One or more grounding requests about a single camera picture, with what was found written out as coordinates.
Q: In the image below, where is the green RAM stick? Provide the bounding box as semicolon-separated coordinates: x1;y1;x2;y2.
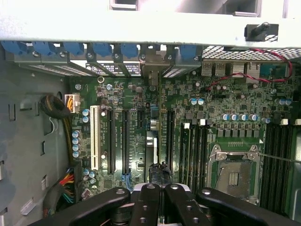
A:
179;121;192;189

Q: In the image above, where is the green Dell motherboard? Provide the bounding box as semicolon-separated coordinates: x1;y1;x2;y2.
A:
69;60;301;212

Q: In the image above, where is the RAM slot with white clips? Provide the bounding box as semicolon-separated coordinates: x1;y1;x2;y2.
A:
268;119;289;210
197;119;206;189
284;119;301;210

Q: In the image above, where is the CPU socket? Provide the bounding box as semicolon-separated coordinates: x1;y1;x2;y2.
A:
209;145;261;205

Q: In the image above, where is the long black expansion slot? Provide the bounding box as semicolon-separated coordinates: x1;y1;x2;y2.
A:
107;109;116;175
121;109;131;189
166;110;175;165

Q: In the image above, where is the white expansion slot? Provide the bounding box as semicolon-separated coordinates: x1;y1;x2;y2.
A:
90;105;101;170

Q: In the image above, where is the short black expansion slot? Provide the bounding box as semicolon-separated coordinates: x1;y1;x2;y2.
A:
137;109;145;129

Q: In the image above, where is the thin metal locking lever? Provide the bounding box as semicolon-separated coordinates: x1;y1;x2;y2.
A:
257;152;301;163

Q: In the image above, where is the white power connector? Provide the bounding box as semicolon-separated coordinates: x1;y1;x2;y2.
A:
63;93;80;113

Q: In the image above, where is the grey power supply unit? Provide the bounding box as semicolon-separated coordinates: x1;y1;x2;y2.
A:
0;60;71;226

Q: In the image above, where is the silver USB port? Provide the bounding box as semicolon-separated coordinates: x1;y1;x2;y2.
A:
214;61;226;76
201;61;214;76

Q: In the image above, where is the large silver port block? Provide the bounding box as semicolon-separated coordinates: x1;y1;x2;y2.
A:
226;62;246;78

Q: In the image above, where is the small silver port block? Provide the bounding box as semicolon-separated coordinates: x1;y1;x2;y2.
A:
246;62;260;78

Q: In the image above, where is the blue card clip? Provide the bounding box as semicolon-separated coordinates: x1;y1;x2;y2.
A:
63;41;84;56
93;42;112;57
32;41;56;56
181;44;197;61
121;43;139;58
0;40;28;56

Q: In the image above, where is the teal serial port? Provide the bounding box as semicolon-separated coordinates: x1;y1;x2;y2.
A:
260;65;289;79

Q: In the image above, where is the black open PC case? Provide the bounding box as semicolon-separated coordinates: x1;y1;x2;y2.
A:
0;10;301;226

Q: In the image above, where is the coloured power wire bundle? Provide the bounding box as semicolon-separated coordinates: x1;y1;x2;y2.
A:
43;162;82;217

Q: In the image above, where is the black braided cable bundle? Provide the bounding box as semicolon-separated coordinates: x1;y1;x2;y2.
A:
40;95;73;163

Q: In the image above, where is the red black twisted wire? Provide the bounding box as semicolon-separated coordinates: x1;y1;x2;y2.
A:
206;48;294;92

